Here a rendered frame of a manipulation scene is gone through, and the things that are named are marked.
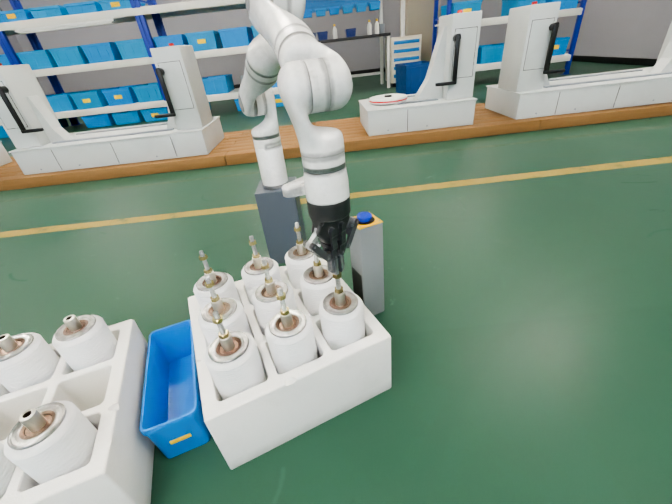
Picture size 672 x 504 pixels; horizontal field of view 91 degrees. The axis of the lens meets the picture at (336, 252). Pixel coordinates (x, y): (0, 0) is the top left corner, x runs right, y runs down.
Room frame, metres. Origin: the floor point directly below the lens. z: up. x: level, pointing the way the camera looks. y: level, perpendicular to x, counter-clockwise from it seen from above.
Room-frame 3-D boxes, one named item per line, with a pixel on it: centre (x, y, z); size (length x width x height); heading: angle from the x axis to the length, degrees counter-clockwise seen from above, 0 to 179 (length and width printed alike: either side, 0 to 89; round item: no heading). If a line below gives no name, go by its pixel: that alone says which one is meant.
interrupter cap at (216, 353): (0.44, 0.22, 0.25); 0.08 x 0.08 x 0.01
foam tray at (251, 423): (0.59, 0.16, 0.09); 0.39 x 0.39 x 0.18; 22
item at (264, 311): (0.59, 0.16, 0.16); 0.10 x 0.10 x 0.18
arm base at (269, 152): (1.15, 0.19, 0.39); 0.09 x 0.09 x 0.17; 0
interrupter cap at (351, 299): (0.53, 0.00, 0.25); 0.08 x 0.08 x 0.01
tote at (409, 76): (5.15, -1.37, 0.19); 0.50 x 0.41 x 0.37; 4
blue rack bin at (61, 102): (5.53, 3.69, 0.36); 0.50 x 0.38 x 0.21; 0
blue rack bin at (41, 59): (5.53, 3.69, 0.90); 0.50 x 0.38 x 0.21; 1
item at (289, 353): (0.48, 0.11, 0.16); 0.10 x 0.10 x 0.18
